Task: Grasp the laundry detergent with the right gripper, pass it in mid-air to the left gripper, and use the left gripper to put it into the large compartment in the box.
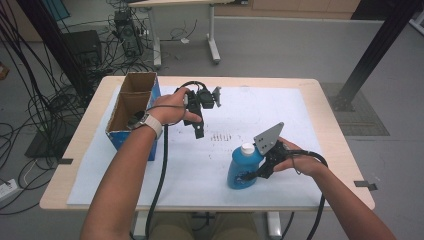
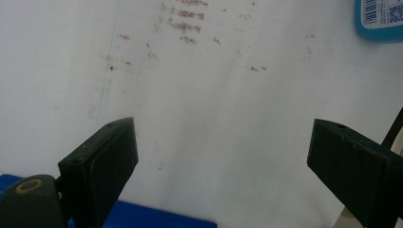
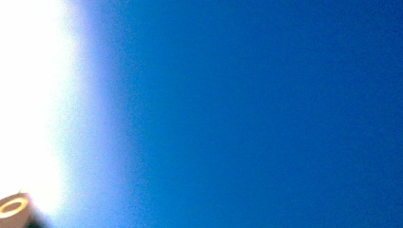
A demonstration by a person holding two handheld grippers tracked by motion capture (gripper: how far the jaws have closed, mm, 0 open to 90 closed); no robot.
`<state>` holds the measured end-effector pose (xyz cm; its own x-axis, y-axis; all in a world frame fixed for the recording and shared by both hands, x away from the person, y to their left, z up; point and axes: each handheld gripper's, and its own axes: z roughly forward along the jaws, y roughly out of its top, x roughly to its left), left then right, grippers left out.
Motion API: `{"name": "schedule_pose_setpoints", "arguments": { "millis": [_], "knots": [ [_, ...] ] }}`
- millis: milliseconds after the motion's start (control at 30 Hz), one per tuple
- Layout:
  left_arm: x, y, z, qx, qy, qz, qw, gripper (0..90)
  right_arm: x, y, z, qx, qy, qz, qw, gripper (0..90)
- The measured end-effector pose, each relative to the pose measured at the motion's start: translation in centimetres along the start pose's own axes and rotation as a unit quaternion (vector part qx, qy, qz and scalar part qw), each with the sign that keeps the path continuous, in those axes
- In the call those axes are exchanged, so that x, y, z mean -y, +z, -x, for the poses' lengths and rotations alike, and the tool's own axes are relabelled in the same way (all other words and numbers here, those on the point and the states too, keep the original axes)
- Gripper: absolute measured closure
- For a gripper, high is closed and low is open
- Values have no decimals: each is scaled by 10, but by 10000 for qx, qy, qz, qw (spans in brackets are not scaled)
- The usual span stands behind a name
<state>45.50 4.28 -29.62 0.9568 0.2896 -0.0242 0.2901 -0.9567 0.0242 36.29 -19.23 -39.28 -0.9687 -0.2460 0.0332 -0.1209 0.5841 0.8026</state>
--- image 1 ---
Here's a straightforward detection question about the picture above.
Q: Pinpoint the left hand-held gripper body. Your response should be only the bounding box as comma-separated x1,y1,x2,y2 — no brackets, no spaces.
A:
183,83,223,129

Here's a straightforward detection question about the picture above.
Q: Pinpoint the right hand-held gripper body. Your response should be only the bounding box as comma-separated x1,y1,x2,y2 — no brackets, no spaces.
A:
253,122,292,180

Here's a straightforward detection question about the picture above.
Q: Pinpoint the blue detergent bottle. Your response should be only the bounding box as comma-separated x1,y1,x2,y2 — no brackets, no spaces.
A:
227,142,264,190

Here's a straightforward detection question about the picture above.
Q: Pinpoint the blue cardboard box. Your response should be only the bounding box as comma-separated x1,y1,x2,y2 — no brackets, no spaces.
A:
105,72,162,162

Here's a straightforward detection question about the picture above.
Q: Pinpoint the person's left hand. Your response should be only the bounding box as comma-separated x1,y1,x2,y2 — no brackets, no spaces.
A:
156,87,203,126

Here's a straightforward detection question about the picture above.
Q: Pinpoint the person's right hand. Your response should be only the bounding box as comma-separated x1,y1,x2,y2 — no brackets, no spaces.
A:
273,137,323,178

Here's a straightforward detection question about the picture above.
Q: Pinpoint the white paper sheet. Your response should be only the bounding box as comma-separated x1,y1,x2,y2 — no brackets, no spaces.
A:
66,85,329,208

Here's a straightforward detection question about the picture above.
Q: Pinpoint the white table leg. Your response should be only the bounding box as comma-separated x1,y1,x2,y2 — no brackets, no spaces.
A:
266,211,283,240
133,210,151,240

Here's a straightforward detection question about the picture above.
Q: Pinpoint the white-legged background desk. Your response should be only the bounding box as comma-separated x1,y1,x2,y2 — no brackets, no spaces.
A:
128,0,249,66

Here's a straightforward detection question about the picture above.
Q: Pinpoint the black computer tower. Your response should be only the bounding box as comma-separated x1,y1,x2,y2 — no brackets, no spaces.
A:
113,9,144,58

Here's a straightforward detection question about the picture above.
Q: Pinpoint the black equipment box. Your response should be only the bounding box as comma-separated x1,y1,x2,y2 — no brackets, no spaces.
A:
63,29,103,68

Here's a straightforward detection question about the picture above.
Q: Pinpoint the white power strip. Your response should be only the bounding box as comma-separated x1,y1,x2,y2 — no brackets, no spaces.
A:
0,179,19,202

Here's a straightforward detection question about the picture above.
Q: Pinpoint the wristwatch with white strap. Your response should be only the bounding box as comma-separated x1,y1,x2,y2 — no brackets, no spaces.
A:
126,111,164,140

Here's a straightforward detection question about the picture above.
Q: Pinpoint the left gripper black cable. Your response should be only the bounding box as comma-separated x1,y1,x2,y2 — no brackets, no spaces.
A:
144,80,208,240

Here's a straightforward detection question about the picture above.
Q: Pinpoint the black stand base plate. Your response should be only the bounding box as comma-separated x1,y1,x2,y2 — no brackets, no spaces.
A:
24,128,84,159

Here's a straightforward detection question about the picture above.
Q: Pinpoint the black frame post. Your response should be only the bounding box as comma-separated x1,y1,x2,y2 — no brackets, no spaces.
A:
333,0,423,111
16,0,91,98

